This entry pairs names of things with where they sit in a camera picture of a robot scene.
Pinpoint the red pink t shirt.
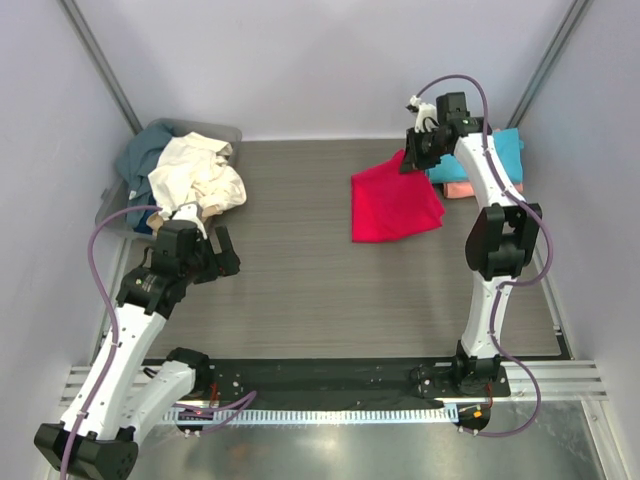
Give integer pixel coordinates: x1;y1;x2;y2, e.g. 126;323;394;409
351;150;445;243

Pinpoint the corner aluminium post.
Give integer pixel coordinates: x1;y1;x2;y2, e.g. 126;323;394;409
58;0;143;134
507;0;593;128

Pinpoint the right corner aluminium post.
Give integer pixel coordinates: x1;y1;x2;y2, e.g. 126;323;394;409
507;0;593;128

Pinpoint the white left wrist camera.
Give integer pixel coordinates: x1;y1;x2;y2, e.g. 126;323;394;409
171;202;208;239

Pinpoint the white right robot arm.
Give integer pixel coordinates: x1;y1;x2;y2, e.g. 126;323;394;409
400;92;541;399

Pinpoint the folded turquoise t shirt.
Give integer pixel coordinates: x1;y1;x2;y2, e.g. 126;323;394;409
427;128;524;184

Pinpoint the dark blue t shirt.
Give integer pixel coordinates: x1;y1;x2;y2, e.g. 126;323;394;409
126;194;156;235

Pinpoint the folded salmon t shirt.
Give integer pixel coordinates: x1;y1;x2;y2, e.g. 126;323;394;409
443;181;524;199

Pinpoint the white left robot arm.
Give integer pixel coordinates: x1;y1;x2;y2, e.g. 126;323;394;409
34;220;240;479

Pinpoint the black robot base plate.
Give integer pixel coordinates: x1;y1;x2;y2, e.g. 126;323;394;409
210;357;511;411

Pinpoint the cream white t shirt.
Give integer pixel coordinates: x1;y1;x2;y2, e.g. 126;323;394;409
148;132;247;219

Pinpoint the grey-blue t shirt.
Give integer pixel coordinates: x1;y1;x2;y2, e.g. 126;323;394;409
115;122;174;207

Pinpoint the slotted cable duct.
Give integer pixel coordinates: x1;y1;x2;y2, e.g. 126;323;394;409
159;404;459;428

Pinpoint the tan t shirt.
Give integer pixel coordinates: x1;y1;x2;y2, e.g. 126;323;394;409
147;207;221;236

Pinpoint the left corner aluminium post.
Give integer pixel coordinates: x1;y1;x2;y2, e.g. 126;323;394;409
58;0;143;134

